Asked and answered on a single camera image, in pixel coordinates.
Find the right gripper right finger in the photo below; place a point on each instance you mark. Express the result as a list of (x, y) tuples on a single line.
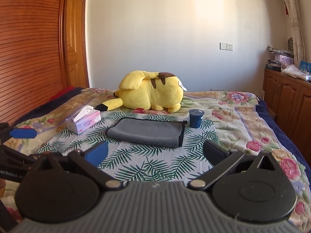
[(223, 163)]

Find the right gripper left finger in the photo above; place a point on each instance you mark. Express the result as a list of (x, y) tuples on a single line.
[(87, 163)]

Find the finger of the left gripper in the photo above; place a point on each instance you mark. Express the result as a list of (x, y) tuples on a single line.
[(8, 132), (11, 158)]

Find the purple and grey towel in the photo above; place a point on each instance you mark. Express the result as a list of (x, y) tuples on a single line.
[(148, 132)]

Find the palm leaf print cloth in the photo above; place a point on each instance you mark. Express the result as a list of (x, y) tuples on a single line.
[(136, 162)]

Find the floral bed blanket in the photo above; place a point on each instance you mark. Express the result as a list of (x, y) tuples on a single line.
[(241, 121)]

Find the pink tissue box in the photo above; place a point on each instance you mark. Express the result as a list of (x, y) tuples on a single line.
[(86, 117)]

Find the dark blue cup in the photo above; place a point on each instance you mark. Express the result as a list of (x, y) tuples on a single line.
[(195, 118)]

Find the wooden slatted headboard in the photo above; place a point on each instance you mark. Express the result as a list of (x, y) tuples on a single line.
[(32, 55)]

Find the red and dark pillow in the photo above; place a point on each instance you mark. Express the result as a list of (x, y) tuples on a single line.
[(56, 101)]

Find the yellow Pikachu plush toy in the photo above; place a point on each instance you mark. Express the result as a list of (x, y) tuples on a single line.
[(147, 90)]

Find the wooden side cabinet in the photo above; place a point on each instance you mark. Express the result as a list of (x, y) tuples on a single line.
[(289, 99)]

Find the wooden door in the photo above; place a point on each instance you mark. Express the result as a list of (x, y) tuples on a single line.
[(72, 43)]

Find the white plastic bag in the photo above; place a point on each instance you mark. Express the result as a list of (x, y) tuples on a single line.
[(293, 71)]

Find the pile of boxes and books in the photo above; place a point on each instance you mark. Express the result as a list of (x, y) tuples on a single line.
[(280, 59)]

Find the blue box on cabinet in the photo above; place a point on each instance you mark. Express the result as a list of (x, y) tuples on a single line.
[(305, 67)]

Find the floral curtain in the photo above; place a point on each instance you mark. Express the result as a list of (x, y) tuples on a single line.
[(295, 22)]

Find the white wall switch socket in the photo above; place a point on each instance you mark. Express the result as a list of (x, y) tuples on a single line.
[(226, 46)]

